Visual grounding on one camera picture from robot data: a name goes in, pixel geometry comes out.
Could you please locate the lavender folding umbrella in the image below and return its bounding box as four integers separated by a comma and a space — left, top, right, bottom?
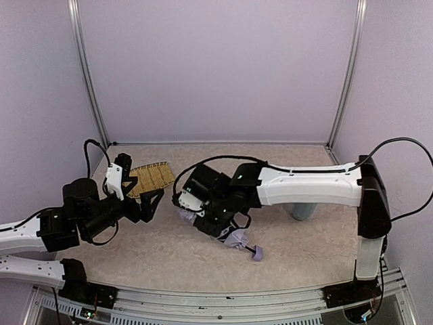
177, 208, 264, 261

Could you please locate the left aluminium corner post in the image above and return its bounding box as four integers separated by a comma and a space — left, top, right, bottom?
68, 0, 110, 148

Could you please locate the right aluminium corner post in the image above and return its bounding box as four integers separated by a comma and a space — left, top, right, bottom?
327, 0, 367, 151

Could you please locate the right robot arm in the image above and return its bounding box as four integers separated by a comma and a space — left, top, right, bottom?
172, 156, 392, 307

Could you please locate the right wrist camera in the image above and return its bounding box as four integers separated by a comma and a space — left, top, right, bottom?
178, 190, 205, 217

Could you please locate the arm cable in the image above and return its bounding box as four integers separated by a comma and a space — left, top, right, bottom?
83, 138, 112, 179
171, 137, 430, 221

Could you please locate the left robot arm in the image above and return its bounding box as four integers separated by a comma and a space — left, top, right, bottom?
1, 178, 164, 305

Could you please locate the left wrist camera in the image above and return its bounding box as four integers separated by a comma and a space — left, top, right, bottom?
102, 153, 132, 201

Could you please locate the woven bamboo tray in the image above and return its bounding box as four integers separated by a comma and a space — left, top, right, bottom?
128, 161, 175, 198

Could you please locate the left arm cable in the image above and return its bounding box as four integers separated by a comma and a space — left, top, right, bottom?
83, 138, 112, 179

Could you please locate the aluminium corner post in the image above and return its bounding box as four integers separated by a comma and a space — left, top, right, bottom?
327, 0, 367, 151
68, 0, 110, 148

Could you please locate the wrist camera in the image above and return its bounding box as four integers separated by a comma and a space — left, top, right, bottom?
178, 190, 205, 217
102, 153, 132, 201

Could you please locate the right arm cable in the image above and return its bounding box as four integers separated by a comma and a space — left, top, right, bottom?
171, 137, 430, 221

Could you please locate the light blue mug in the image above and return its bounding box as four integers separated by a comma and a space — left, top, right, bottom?
292, 203, 317, 221

